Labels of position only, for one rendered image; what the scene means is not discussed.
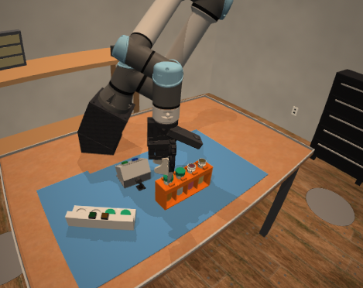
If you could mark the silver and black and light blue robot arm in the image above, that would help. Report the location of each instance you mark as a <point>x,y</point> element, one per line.
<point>161,83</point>

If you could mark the blue bench mat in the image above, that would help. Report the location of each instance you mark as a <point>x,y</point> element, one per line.
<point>97,255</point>

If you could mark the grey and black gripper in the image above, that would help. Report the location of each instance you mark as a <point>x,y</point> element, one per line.
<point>162,147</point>

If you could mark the grey table edge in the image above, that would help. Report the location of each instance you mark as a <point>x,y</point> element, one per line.
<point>193,249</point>

